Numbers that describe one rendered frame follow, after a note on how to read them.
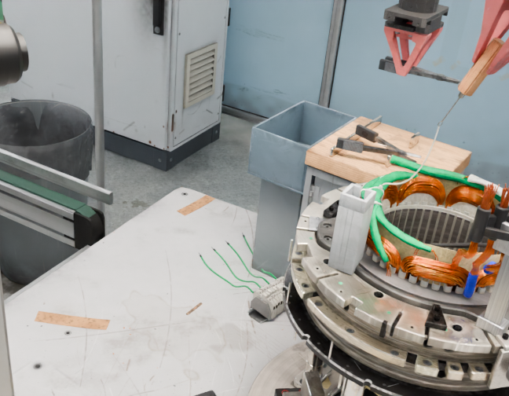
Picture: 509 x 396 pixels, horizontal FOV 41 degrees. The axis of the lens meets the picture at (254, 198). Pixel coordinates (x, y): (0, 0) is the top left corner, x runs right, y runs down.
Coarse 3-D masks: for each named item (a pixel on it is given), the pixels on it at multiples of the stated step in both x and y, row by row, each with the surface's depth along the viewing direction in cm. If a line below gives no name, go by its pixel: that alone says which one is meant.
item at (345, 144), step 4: (340, 140) 101; (344, 140) 100; (348, 140) 100; (352, 140) 100; (336, 144) 101; (340, 144) 101; (344, 144) 101; (348, 144) 100; (352, 144) 100; (356, 144) 100; (360, 144) 100; (344, 148) 101; (348, 148) 101; (352, 148) 101; (356, 148) 100; (360, 148) 100; (360, 152) 100
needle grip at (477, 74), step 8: (496, 40) 65; (488, 48) 65; (496, 48) 64; (480, 56) 66; (488, 56) 65; (480, 64) 66; (488, 64) 65; (472, 72) 66; (480, 72) 66; (464, 80) 67; (472, 80) 67; (480, 80) 67; (464, 88) 67; (472, 88) 67
